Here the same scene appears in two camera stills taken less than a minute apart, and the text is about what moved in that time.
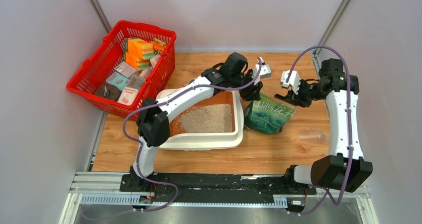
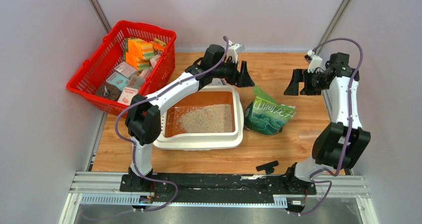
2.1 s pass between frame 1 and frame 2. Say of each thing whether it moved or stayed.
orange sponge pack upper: stayed
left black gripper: moved
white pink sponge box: stayed
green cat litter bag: stayed
